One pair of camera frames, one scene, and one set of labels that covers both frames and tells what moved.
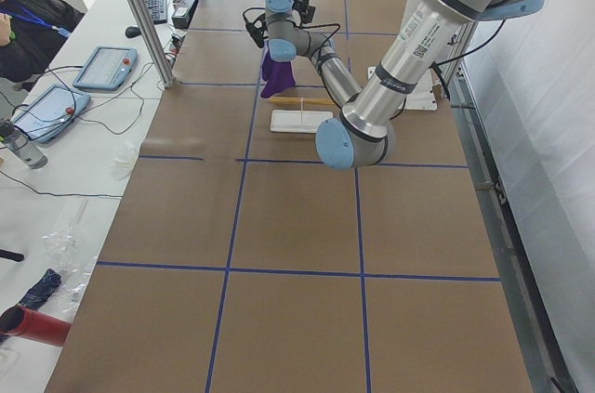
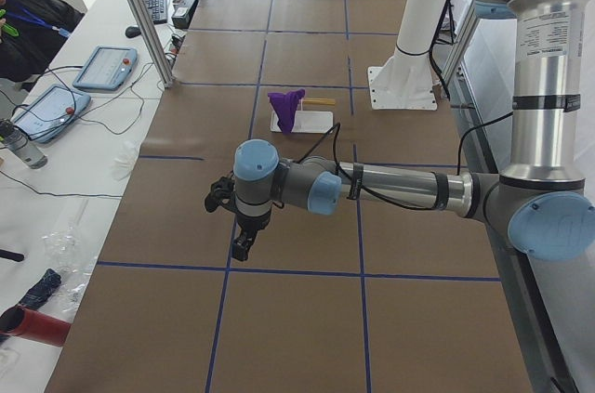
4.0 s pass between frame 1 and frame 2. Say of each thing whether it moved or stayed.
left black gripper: moved
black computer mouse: stayed
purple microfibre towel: moved
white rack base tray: stayed
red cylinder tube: stayed
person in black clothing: stayed
